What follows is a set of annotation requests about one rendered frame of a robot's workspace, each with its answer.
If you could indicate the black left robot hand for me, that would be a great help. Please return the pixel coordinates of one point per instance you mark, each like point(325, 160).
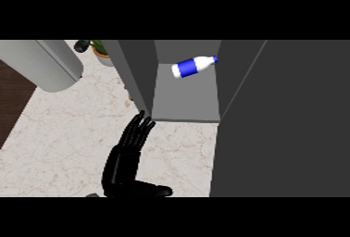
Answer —
point(122, 166)

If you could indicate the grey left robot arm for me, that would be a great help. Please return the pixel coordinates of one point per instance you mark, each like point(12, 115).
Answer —
point(93, 195)

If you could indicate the grey open cabinet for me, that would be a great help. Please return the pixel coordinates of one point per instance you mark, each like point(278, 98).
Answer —
point(185, 95)

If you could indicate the white blue-labelled water bottle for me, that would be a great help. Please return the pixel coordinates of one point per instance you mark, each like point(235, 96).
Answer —
point(191, 66)

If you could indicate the dark grey cabinet door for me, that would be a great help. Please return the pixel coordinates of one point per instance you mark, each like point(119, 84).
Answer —
point(282, 123)

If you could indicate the green potted plant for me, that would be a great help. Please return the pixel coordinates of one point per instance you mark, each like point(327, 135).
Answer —
point(96, 49)

